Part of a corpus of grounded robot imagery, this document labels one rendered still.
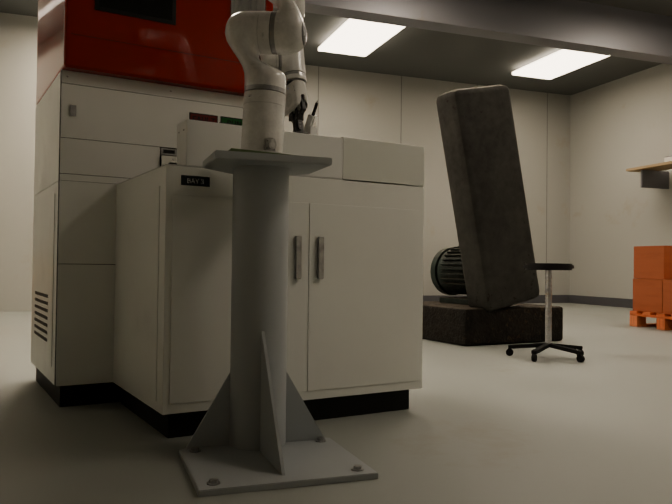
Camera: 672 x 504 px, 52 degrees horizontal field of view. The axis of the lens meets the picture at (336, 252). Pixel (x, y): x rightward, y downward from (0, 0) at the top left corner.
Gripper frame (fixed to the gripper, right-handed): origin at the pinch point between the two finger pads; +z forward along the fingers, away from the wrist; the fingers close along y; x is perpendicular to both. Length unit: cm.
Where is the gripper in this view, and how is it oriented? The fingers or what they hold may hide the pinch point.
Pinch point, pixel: (298, 127)
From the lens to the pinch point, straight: 233.5
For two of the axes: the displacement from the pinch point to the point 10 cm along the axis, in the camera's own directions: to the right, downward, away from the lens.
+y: 5.0, -2.2, -8.4
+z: 0.9, 9.8, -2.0
